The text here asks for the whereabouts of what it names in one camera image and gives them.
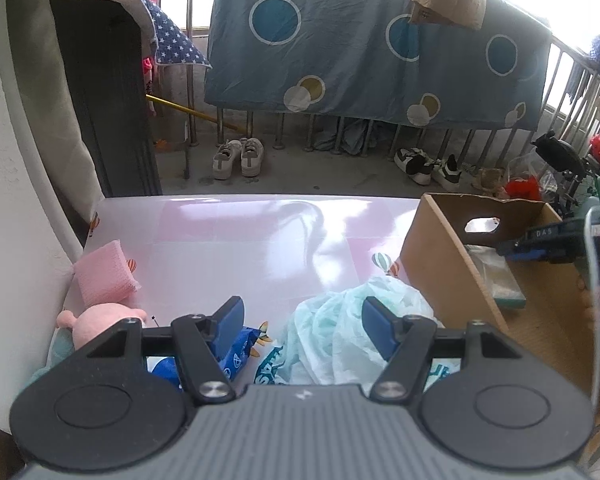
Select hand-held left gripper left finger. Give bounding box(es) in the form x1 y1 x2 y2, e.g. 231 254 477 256
70 296 246 407

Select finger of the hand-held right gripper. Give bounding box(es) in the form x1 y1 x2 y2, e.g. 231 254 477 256
496 237 547 262

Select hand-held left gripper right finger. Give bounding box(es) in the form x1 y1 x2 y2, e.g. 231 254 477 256
364 296 524 404

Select blue tissue pack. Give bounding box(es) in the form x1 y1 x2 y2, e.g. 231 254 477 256
150 322 272 391

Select white green plastic bag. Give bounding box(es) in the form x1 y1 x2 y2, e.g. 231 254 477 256
254 275 448 387

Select cardboard box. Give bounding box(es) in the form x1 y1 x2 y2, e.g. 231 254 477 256
400 192 600 411

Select pink plush toy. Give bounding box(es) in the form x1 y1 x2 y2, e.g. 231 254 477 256
56 302 149 352

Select pink sponge cloth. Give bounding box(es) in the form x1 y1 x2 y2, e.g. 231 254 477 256
73 240 142 308

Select teal checked towel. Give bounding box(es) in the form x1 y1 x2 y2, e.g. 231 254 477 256
22 332 77 391

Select clear tissue packet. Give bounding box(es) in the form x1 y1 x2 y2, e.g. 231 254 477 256
462 245 527 309

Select scooter with black seat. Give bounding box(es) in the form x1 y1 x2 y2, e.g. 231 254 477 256
531 131 600 211

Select black and white sneaker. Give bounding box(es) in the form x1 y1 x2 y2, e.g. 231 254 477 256
432 155 464 192
394 147 436 186

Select metal railing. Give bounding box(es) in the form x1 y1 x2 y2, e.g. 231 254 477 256
184 0 600 181

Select yellow stick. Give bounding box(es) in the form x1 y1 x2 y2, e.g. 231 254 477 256
146 93 246 131

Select pink floral garment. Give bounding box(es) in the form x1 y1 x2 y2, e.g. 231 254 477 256
142 57 157 117

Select blue bedsheet with circles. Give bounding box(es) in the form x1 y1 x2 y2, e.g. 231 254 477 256
204 0 554 132

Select blue star-patterned cloth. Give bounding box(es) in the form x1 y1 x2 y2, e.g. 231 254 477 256
135 0 214 69

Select beige curtain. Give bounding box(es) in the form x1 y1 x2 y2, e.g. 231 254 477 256
5 0 157 222

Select dark door frame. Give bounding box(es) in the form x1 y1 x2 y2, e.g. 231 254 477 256
50 0 164 199

